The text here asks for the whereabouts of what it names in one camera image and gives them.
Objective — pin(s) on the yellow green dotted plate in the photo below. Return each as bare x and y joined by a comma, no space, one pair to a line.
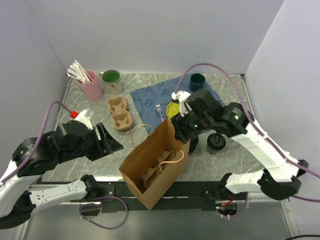
172,109

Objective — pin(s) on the dark teal mug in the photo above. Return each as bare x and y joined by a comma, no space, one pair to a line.
196,82

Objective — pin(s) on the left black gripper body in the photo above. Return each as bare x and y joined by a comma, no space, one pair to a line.
93,146

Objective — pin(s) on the green inside ceramic mug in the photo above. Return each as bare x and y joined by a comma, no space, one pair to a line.
112,81

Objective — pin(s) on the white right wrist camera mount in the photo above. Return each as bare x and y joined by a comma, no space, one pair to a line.
181,98

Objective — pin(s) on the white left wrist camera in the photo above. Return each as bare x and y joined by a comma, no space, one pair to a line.
83,117

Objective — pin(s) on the cardboard cup carrier tray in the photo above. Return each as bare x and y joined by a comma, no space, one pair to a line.
121,118

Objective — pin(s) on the blue letter print cloth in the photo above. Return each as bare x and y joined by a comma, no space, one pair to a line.
157,88

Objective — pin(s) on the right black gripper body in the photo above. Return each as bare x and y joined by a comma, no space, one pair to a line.
194,124

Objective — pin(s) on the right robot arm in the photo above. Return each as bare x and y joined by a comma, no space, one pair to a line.
200,111

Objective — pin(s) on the pink straw holder cup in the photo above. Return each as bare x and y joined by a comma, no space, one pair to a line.
92,91

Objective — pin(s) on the silver fork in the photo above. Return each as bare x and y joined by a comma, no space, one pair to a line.
159,110

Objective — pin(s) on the stack of black lids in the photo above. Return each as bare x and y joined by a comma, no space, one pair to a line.
193,144

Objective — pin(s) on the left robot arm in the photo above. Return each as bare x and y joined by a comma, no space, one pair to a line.
69,141

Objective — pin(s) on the brown paper bag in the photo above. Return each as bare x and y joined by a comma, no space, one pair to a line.
144,155

